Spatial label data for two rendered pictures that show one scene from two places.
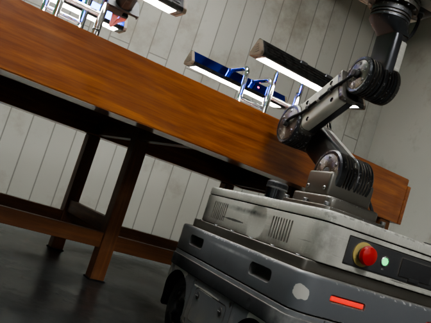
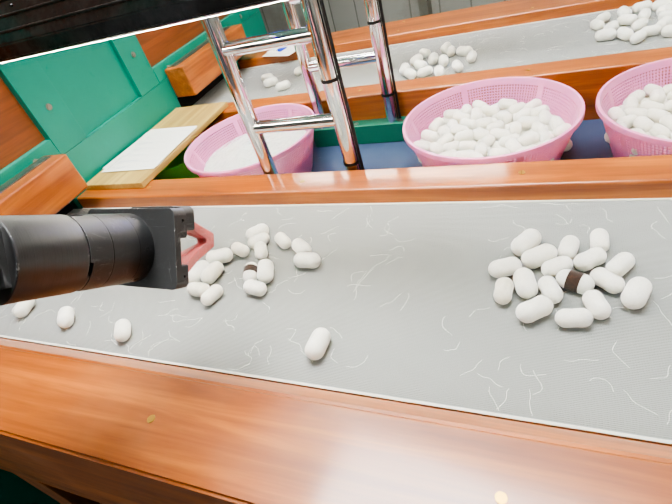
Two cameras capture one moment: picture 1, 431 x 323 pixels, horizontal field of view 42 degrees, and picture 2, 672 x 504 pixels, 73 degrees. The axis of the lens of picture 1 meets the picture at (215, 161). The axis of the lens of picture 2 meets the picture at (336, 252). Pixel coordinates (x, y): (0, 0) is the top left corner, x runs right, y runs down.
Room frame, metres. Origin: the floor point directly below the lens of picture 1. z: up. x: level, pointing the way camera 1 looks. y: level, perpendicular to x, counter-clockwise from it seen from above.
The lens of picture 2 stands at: (1.65, 0.04, 1.11)
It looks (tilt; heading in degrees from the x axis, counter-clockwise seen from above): 39 degrees down; 62
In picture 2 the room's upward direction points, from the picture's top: 19 degrees counter-clockwise
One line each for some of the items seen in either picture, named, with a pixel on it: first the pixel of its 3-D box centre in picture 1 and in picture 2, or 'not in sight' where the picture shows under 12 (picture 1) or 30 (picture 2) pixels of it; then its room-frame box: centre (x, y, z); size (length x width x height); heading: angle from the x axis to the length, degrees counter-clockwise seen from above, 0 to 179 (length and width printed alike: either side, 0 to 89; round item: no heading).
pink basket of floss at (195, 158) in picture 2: not in sight; (257, 156); (1.98, 0.84, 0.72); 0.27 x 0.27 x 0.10
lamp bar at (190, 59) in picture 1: (239, 81); not in sight; (2.81, 0.01, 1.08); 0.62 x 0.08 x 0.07; 121
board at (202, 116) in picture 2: not in sight; (162, 142); (1.87, 1.02, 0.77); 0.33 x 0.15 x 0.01; 31
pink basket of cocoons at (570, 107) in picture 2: not in sight; (489, 140); (2.21, 0.46, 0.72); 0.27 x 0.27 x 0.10
